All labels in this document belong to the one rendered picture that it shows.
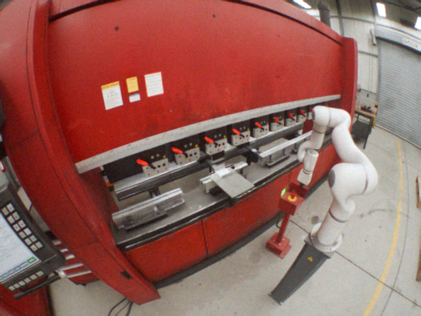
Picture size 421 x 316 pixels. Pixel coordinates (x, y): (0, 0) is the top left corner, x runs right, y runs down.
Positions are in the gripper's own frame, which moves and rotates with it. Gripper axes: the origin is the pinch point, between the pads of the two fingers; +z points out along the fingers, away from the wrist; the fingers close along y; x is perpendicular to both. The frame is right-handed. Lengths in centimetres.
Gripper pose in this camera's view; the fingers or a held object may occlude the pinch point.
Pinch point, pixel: (301, 185)
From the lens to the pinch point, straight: 147.6
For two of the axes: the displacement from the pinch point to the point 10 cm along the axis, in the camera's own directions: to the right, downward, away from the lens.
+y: 6.5, 4.3, -6.3
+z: 0.1, 8.2, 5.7
